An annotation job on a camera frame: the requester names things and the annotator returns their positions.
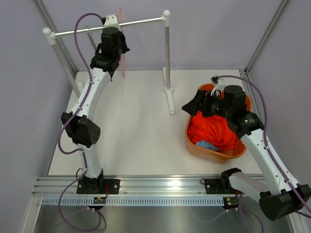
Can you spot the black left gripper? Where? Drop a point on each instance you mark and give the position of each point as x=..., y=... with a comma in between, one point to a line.
x=124, y=47

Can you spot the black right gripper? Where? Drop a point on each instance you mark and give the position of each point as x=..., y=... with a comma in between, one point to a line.
x=202, y=96

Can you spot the pink clothes hanger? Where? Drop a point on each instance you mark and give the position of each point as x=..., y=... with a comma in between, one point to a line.
x=123, y=66

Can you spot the orange shorts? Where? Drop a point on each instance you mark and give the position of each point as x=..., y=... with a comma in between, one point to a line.
x=213, y=129

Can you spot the grey clothes hanger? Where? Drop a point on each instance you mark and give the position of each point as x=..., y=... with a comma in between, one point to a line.
x=90, y=37

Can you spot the light blue shorts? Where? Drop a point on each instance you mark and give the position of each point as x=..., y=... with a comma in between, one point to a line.
x=207, y=145

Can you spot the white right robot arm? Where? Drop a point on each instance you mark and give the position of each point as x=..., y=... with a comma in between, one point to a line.
x=283, y=194

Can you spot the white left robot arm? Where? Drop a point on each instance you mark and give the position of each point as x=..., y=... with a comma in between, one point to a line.
x=78, y=123

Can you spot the orange plastic basket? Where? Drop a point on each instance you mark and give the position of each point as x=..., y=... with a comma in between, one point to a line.
x=220, y=157

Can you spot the white metal clothes rack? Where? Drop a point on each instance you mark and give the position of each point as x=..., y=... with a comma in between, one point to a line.
x=165, y=18

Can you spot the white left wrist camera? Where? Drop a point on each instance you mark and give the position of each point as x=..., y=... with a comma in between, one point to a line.
x=111, y=20

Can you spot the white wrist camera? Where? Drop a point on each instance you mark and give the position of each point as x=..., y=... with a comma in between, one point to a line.
x=218, y=83
x=111, y=20

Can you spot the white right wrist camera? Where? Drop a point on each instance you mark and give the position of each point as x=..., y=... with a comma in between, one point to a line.
x=218, y=83

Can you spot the aluminium frame post right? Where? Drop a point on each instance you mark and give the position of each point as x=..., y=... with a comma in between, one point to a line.
x=268, y=32

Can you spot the aluminium frame post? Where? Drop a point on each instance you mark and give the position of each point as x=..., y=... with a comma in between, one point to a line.
x=268, y=32
x=45, y=15

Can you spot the aluminium frame post left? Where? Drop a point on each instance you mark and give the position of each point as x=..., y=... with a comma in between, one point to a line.
x=45, y=15

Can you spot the white slotted cable duct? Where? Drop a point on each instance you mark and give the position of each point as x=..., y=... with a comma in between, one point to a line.
x=135, y=201

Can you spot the aluminium mounting rail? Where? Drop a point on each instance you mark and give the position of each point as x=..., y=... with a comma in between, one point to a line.
x=131, y=185

